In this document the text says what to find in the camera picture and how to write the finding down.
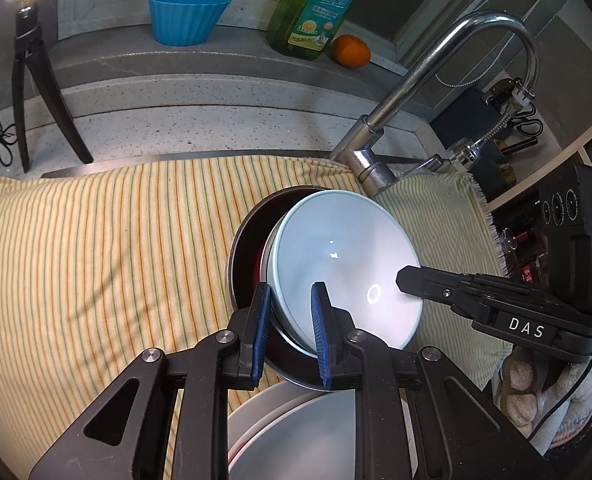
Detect black tripod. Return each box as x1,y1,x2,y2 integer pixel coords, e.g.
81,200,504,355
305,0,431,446
12,5,94,173

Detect large steel bowl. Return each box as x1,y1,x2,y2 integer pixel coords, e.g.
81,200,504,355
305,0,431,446
231,389,419,480

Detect scissors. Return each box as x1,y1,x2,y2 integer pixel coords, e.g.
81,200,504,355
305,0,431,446
496,115,544,153

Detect orange fruit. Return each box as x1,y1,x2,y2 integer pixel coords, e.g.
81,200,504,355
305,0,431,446
331,35,371,68

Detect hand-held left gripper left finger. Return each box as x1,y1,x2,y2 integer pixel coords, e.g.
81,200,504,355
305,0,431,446
28,282,273,480

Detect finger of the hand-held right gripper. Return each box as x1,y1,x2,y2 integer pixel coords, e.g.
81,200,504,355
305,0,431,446
397,265,507,314

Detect blue fluted silicone cup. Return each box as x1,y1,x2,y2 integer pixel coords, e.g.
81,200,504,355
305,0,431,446
148,0,231,47

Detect white floral plate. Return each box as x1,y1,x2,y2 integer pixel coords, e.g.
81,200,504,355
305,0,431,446
227,384,327,467

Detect dark utensil holder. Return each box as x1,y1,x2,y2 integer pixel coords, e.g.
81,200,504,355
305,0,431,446
431,85,506,161

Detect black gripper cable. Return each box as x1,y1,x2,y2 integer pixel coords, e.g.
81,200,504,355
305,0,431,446
527,310,592,443

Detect chrome faucet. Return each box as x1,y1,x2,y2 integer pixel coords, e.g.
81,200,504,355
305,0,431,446
330,10,540,196

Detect red steel bowl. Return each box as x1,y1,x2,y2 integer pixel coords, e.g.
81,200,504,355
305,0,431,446
226,186,337,392

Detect striped yellow cloth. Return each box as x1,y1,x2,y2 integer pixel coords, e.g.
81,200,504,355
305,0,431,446
0,152,506,480

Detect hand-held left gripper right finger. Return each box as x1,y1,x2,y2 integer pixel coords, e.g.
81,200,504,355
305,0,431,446
310,281,559,480

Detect green dish soap bottle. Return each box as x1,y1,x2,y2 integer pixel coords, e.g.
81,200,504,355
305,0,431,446
266,0,371,62

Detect flexible metal hose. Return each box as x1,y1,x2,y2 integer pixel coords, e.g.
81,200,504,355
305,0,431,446
446,80,536,171

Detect person's right hand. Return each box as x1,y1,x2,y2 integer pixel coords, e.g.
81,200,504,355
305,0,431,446
496,344,592,456

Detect light blue ceramic bowl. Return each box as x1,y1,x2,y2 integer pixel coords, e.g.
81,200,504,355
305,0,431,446
265,189,423,356

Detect wooden shelf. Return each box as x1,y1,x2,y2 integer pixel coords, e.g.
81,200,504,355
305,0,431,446
486,125,592,211

